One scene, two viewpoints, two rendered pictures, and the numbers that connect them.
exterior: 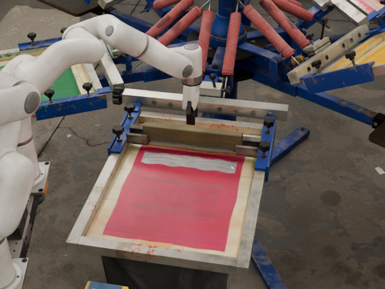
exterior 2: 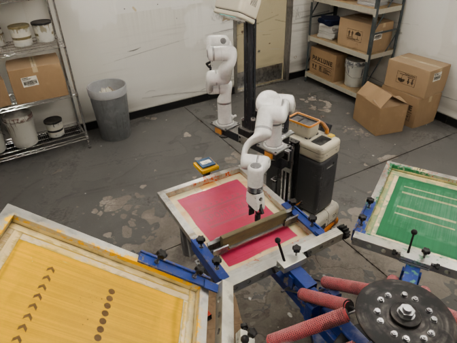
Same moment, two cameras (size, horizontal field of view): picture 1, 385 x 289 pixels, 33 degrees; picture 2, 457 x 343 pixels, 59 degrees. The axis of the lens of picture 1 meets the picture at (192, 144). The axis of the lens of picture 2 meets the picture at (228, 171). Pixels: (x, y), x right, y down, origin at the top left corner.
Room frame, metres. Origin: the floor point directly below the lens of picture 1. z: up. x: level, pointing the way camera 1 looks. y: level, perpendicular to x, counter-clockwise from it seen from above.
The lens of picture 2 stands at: (3.09, -1.08, 2.39)
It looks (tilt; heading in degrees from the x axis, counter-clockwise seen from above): 34 degrees down; 139
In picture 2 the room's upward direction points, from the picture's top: 2 degrees counter-clockwise
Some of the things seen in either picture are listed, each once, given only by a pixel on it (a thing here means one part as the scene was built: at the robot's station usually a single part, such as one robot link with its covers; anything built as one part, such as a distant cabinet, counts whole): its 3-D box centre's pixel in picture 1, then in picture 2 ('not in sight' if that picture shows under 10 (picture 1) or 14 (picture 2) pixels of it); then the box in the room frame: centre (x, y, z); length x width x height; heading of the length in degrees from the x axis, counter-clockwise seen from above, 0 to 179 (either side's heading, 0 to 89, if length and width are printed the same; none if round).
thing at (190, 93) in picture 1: (191, 91); (254, 197); (2.02, 0.00, 1.22); 0.10 x 0.07 x 0.11; 170
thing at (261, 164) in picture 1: (265, 149); (209, 260); (1.99, -0.28, 0.98); 0.30 x 0.05 x 0.07; 168
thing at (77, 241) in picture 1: (181, 180); (233, 214); (1.81, 0.04, 0.97); 0.79 x 0.58 x 0.04; 168
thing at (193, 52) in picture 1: (180, 61); (258, 170); (2.00, 0.04, 1.35); 0.15 x 0.10 x 0.11; 126
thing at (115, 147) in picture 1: (125, 133); (301, 220); (2.10, 0.27, 0.98); 0.30 x 0.05 x 0.07; 168
